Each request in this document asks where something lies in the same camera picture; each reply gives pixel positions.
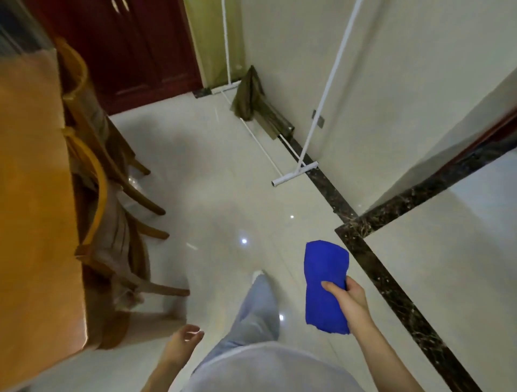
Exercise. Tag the person's right hand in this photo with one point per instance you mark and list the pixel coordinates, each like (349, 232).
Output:
(354, 307)

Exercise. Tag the person's right forearm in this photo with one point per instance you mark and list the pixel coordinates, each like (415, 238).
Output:
(383, 357)

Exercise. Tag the person's left forearm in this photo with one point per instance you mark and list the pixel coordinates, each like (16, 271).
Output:
(160, 377)

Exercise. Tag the person's right thumb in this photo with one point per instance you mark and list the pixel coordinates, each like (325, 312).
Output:
(333, 290)

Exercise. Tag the wooden dining chair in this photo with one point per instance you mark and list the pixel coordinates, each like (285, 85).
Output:
(97, 117)
(101, 226)

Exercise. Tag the person's left fingers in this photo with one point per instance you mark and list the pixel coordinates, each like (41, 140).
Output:
(193, 332)

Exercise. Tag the dark red wooden cabinet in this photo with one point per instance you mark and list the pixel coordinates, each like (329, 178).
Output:
(129, 52)

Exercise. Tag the blue cloth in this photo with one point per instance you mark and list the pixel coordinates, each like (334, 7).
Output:
(325, 278)

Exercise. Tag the white shoe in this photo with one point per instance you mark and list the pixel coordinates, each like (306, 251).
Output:
(258, 275)

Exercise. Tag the white metal clothes rack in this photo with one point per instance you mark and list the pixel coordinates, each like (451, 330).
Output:
(323, 95)

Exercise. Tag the white shirt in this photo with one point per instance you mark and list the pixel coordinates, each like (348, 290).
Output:
(270, 369)

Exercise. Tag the olive green hanging cloth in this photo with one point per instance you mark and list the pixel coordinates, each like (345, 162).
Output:
(247, 95)

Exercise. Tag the grey wall socket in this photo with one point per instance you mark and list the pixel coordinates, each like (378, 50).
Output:
(318, 119)

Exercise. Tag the wooden dining table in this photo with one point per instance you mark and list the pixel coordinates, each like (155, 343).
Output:
(36, 210)

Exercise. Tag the person's left hand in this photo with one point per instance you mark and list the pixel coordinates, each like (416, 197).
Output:
(179, 343)

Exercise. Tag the light grey trousers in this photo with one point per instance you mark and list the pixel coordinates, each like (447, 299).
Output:
(250, 319)

